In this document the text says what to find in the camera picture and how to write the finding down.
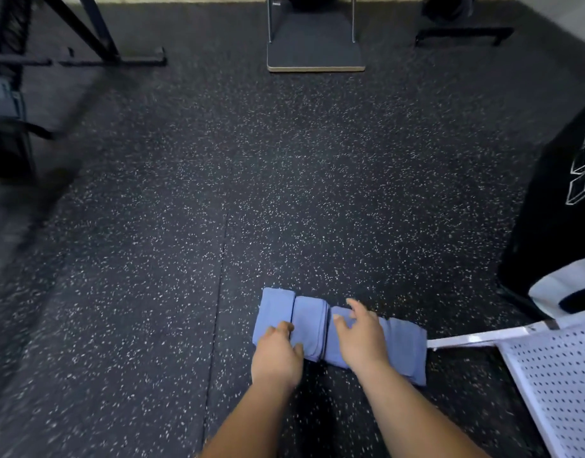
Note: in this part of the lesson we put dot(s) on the person's left forearm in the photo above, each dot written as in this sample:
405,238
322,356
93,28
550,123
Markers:
250,424

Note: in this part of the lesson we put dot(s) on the black rowing machine with rail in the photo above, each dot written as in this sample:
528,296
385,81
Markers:
25,62

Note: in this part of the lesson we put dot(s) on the person's right forearm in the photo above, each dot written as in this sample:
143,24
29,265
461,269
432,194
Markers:
416,420

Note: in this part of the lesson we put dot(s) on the plain blue towel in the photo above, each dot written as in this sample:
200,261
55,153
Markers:
409,353
312,329

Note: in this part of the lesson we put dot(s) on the white perforated metal rack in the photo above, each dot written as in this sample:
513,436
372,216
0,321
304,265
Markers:
560,386

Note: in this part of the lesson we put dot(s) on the person's right hand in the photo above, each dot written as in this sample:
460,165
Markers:
364,338

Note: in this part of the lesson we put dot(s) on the black upright exercise machine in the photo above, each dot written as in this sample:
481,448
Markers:
464,33

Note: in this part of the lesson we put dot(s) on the black ski trainer wooden-edged platform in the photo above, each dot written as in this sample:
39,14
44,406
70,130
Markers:
312,43

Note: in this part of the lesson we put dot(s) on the person's left hand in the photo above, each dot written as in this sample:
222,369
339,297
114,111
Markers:
276,362

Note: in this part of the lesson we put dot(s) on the black printed punching bag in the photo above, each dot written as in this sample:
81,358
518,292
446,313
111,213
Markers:
550,214

